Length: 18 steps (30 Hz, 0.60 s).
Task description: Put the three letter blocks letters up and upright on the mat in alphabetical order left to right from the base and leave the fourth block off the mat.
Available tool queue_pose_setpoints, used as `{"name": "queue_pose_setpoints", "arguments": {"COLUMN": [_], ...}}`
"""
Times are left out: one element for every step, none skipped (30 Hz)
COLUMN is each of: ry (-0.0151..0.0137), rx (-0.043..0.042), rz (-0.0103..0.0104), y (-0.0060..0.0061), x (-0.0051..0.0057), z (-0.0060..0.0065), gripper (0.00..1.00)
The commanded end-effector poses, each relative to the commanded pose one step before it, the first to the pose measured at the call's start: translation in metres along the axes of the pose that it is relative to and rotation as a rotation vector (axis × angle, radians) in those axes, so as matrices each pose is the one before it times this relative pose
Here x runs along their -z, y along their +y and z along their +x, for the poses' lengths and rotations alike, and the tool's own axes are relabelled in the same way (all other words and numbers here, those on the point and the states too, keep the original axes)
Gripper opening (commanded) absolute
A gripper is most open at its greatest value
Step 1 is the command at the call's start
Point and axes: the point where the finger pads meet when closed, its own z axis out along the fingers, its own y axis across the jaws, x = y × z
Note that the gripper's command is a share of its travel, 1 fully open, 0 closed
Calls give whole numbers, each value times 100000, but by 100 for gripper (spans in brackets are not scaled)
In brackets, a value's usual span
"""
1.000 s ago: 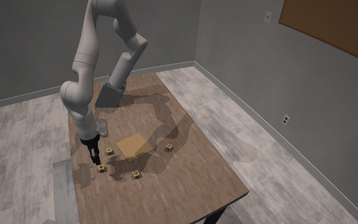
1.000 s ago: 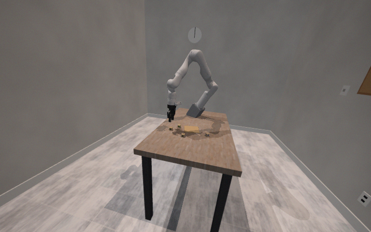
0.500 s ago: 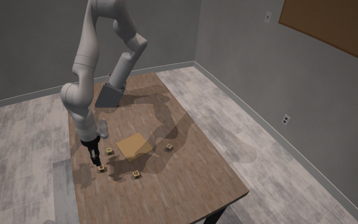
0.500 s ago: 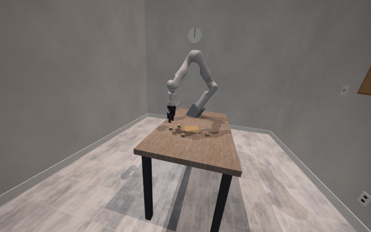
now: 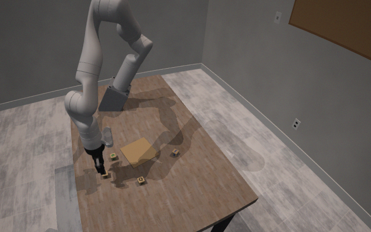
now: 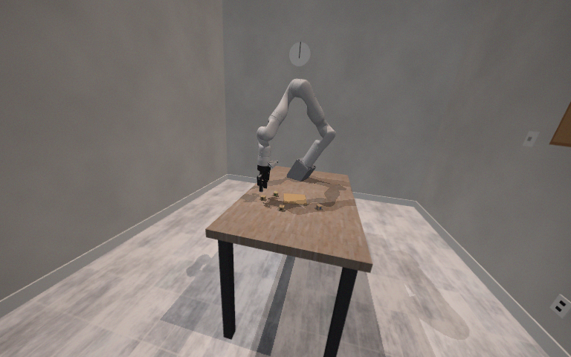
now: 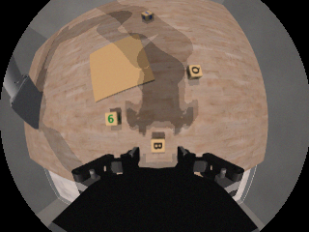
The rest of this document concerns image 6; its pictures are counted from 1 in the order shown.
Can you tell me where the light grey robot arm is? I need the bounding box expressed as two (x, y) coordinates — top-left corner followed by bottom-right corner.
(257, 79), (336, 167)

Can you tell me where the tan flat mat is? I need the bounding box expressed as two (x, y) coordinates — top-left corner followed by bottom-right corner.
(283, 193), (307, 205)

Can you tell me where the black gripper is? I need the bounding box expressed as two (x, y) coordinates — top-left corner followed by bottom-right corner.
(257, 165), (271, 192)

